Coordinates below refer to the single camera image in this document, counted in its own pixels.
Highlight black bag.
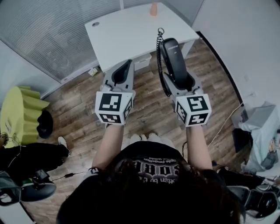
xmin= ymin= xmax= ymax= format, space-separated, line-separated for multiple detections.
xmin=36 ymin=110 xmax=54 ymax=140

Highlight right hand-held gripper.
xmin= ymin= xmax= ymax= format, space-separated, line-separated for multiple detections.
xmin=164 ymin=70 xmax=212 ymax=127

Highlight person's black printed t-shirt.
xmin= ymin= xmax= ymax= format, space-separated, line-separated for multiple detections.
xmin=56 ymin=141 xmax=245 ymax=224

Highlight yellow-green pleated stool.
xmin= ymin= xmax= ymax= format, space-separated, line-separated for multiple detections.
xmin=0 ymin=86 xmax=50 ymax=149

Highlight striped glass partition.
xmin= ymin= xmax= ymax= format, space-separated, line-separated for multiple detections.
xmin=0 ymin=0 xmax=204 ymax=84

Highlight white drawer unit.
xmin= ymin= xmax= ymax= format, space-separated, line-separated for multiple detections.
xmin=133 ymin=53 xmax=152 ymax=72

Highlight person's white trousers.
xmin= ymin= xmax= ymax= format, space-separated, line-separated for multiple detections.
xmin=121 ymin=133 xmax=176 ymax=151

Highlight white floor cable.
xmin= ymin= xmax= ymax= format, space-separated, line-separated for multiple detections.
xmin=206 ymin=101 xmax=245 ymax=148

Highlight person's left forearm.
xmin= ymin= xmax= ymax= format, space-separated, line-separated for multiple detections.
xmin=91 ymin=123 xmax=125 ymax=171

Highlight person's right forearm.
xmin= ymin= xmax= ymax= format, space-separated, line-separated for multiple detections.
xmin=185 ymin=125 xmax=214 ymax=172

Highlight black telephone handset with cord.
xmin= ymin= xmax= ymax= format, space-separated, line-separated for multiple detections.
xmin=159 ymin=38 xmax=189 ymax=88

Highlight dark grey spare gripper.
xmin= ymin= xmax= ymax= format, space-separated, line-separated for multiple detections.
xmin=0 ymin=169 xmax=57 ymax=206
xmin=227 ymin=183 xmax=280 ymax=219

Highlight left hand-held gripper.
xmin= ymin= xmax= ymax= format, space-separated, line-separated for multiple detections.
xmin=95 ymin=59 xmax=136 ymax=126

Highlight white covered cabinet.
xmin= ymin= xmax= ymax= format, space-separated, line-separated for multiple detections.
xmin=231 ymin=101 xmax=280 ymax=173

